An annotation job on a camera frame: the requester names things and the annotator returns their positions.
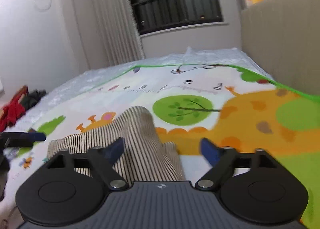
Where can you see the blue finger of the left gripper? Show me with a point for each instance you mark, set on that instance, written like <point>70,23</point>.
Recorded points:
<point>20,139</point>

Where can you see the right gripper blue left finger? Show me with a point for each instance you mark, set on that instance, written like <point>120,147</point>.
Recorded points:
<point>101,162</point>

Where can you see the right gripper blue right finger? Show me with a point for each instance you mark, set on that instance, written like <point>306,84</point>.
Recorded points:
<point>221,159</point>

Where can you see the beige striped knit sweater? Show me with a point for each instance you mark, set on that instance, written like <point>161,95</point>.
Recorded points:
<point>144,158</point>

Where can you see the red clothes pile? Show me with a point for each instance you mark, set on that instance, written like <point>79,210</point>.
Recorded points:
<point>13,110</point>

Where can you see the dark clothes pile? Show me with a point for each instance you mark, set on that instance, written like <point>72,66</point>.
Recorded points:
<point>32,99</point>

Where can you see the colourful cartoon animal play mat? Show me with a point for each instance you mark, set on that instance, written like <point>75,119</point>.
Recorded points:
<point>229,105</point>

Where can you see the beige pleated curtain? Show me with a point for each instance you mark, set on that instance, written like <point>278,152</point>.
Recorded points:
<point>108,32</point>

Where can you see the beige padded headboard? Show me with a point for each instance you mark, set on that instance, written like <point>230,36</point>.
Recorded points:
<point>282,37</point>

